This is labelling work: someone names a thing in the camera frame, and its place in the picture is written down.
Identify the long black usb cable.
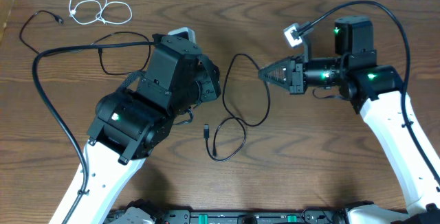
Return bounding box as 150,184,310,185
203,53,272,163

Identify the short black usb cable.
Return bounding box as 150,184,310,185
19,10,152,76

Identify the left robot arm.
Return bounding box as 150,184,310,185
50,27,221,223

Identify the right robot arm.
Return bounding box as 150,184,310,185
258,16,439,223

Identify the brown cardboard box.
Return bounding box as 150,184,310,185
0,0,14,41

